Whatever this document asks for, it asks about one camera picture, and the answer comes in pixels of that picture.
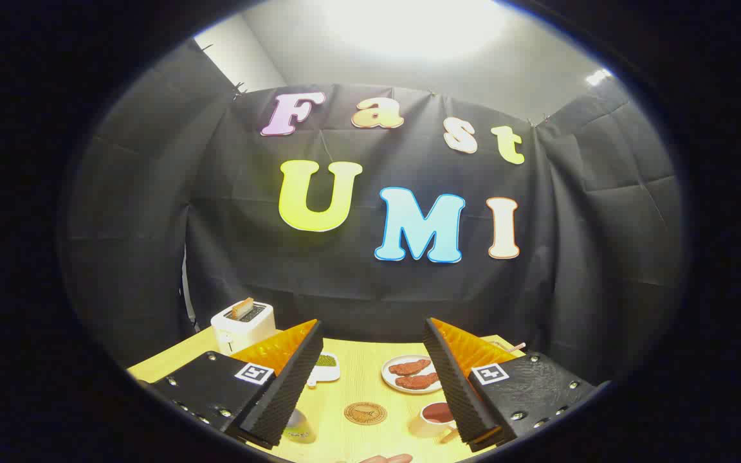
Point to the silver bottle with green label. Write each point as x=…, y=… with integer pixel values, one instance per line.
x=298, y=429

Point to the white toaster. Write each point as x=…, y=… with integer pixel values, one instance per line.
x=242, y=331

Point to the round cork coaster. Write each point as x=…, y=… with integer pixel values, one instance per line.
x=365, y=413

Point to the brown fried meat piece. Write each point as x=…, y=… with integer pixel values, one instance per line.
x=417, y=381
x=409, y=368

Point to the toast slice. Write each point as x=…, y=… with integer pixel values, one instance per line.
x=242, y=308

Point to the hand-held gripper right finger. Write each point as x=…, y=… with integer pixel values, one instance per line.
x=457, y=392

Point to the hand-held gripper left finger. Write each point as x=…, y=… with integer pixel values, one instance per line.
x=280, y=392

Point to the ceiling light panel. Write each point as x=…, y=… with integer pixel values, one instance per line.
x=597, y=77

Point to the white divided bean dish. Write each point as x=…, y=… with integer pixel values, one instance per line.
x=325, y=370

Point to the wooden table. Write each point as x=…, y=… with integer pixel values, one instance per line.
x=357, y=379

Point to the black backdrop cloth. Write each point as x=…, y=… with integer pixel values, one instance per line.
x=248, y=270

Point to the white round plate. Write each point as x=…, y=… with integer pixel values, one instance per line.
x=391, y=381

